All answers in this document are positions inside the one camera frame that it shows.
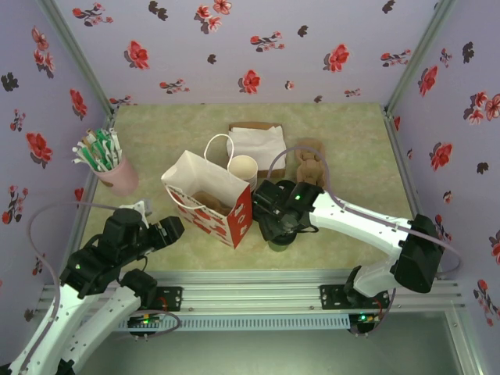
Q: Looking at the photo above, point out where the white and red paper bag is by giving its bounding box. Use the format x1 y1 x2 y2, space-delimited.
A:
160 134 254 250

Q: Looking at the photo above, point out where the white paper napkin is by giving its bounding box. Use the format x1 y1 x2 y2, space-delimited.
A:
227 127 288 173

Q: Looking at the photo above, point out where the brown pulp cup carrier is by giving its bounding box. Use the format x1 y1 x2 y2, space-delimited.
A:
295 138 327 185
190 191 232 216

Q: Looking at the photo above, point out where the pink straw holder cup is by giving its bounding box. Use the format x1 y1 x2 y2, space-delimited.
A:
95 155 140 196

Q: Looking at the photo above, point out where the black controller board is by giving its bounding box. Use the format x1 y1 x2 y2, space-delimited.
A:
348 312 386 336
127 312 165 338

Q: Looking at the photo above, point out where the grey metal panel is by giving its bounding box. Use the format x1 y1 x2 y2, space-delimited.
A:
77 330 476 375

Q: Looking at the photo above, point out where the aluminium side rail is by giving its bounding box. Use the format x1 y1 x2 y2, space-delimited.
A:
384 109 438 274
62 109 120 282

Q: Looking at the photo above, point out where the grey slotted cable duct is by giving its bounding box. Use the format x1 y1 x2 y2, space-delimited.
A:
116 316 351 332

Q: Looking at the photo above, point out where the grey left arm cable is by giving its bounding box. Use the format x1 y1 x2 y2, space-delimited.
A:
21 202 184 372

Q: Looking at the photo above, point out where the aluminium corner post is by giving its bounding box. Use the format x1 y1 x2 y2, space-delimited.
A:
37 0 120 118
384 0 459 116

